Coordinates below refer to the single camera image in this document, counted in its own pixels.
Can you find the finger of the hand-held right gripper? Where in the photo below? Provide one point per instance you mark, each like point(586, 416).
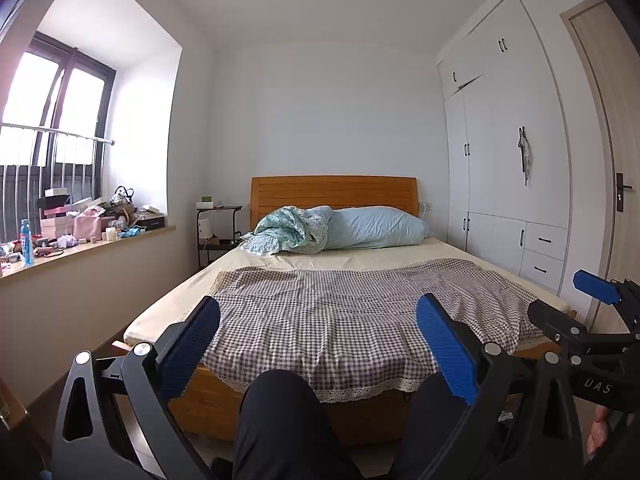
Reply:
point(555, 325)
point(595, 285)

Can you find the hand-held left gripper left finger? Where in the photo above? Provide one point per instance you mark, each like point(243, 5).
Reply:
point(192, 345)

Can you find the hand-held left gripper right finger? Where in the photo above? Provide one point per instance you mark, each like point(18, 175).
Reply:
point(447, 345)

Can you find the person's right hand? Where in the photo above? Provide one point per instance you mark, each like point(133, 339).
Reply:
point(599, 432)

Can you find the person's right leg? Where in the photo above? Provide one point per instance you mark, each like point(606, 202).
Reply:
point(425, 435)

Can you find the person's leg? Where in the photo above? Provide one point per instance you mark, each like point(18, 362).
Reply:
point(425, 435)
point(285, 425)

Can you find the cream bed sheet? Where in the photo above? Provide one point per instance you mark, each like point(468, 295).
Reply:
point(240, 260)

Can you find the white round container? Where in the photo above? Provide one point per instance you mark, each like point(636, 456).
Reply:
point(205, 227)

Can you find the person's left leg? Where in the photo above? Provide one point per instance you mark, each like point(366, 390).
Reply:
point(285, 425)

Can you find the checked blanket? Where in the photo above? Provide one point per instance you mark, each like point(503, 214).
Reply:
point(325, 320)

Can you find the dark box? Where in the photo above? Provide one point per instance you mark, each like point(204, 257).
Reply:
point(150, 220)

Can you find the wooden windowsill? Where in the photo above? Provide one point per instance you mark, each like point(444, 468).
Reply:
point(100, 250)

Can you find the light blue pillow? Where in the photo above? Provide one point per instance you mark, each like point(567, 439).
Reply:
point(375, 227)

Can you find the black bedside rack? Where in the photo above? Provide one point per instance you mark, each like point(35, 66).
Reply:
point(220, 207)

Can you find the green white box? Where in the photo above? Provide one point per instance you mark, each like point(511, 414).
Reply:
point(209, 204)

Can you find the floral quilt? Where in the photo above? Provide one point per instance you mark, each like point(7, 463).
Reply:
point(285, 230)

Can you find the hanging ornament on wardrobe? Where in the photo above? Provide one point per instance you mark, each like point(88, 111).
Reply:
point(525, 155)

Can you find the beige door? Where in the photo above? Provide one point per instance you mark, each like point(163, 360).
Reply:
point(620, 135)

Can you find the pink gift bag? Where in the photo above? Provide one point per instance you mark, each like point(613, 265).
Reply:
point(87, 225)

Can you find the white wardrobe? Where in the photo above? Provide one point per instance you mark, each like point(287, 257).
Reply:
point(495, 135)

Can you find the wooden bed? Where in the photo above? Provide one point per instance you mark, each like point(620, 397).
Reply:
point(330, 192)

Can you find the stack of pink white boxes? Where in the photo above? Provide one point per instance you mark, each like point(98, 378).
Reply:
point(52, 210)

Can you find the blue plastic bottle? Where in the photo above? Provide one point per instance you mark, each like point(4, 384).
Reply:
point(26, 242)

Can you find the metal window railing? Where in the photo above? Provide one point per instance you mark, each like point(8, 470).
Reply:
point(50, 132)

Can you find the black framed window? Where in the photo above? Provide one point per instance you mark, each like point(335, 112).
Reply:
point(80, 100)

